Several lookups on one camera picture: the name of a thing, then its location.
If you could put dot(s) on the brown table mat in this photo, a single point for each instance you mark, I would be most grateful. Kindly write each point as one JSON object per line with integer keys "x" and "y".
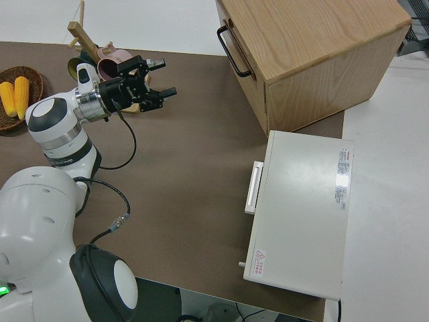
{"x": 184, "y": 151}

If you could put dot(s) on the dark round floor base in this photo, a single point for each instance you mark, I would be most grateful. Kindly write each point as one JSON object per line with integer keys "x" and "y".
{"x": 157, "y": 302}

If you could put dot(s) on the yellow corn cob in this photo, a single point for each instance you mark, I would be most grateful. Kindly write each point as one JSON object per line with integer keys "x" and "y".
{"x": 22, "y": 97}
{"x": 7, "y": 99}

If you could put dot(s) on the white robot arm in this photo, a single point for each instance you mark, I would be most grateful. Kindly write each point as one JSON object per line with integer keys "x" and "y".
{"x": 20, "y": 218}

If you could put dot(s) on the wooden mug tree stand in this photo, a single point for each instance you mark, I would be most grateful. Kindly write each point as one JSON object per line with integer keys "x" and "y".
{"x": 80, "y": 33}

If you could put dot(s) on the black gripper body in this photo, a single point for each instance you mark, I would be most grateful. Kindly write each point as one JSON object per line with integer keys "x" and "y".
{"x": 120, "y": 92}

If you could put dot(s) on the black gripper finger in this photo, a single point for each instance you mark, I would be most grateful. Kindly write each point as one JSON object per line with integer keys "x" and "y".
{"x": 140, "y": 65}
{"x": 157, "y": 97}

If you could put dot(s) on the black metal frame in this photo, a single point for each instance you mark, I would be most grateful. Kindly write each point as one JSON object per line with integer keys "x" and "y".
{"x": 417, "y": 37}

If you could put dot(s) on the brown wicker basket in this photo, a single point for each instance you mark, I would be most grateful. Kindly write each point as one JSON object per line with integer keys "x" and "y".
{"x": 33, "y": 80}

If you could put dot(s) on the light wooden cabinet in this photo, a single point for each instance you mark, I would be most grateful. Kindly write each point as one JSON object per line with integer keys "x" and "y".
{"x": 318, "y": 50}

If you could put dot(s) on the dark teal mug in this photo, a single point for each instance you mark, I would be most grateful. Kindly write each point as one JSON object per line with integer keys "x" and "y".
{"x": 85, "y": 57}

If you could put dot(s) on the pink mug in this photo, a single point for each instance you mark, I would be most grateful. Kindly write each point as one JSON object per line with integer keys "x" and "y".
{"x": 120, "y": 54}

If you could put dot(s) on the white toaster oven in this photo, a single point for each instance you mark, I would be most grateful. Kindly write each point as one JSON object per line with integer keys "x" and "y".
{"x": 301, "y": 201}

